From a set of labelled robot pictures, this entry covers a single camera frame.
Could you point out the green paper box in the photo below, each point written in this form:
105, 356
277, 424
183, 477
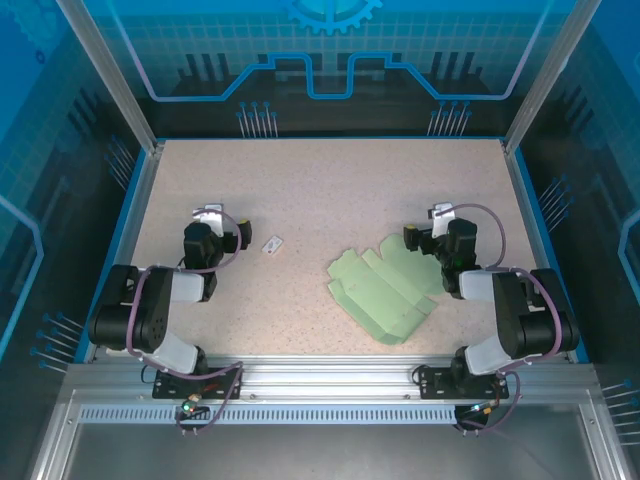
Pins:
385, 290

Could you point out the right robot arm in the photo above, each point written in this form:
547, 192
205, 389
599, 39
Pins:
520, 320

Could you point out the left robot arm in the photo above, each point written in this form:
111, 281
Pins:
155, 325

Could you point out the small white card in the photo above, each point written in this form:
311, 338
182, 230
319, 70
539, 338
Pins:
273, 246

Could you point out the blue table side strip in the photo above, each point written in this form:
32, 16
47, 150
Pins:
549, 250
116, 250

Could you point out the grey metal floor panel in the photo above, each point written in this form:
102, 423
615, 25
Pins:
325, 455

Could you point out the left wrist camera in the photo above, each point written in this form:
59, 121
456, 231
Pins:
212, 217

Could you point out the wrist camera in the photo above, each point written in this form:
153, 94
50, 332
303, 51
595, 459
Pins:
212, 217
442, 215

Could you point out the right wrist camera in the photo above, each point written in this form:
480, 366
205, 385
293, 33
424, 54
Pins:
442, 215

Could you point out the aluminium table side rail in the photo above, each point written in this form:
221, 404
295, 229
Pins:
129, 250
537, 250

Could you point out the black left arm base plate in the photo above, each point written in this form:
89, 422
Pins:
170, 385

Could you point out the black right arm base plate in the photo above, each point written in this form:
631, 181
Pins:
435, 385

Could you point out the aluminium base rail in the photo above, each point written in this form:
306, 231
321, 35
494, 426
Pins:
325, 375

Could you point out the aluminium frame post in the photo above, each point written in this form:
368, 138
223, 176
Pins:
119, 85
542, 85

